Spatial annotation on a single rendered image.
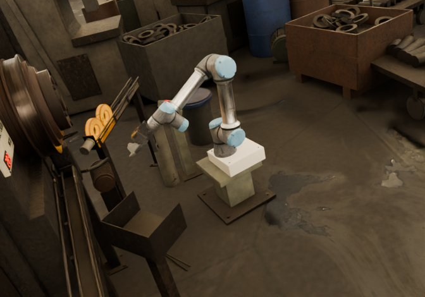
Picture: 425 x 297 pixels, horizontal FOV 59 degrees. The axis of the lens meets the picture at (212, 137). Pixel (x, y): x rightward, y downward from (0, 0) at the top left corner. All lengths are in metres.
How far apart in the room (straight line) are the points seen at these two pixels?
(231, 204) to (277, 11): 2.95
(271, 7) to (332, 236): 3.20
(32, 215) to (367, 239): 1.68
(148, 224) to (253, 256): 0.77
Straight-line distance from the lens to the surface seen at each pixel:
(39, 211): 1.57
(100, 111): 2.48
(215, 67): 2.05
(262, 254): 2.25
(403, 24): 3.86
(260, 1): 4.82
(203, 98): 3.11
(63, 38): 4.51
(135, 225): 1.71
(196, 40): 4.19
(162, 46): 3.97
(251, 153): 2.34
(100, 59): 4.51
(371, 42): 3.56
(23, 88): 1.65
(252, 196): 2.59
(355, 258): 2.21
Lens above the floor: 1.67
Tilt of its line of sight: 30 degrees down
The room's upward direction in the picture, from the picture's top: 14 degrees counter-clockwise
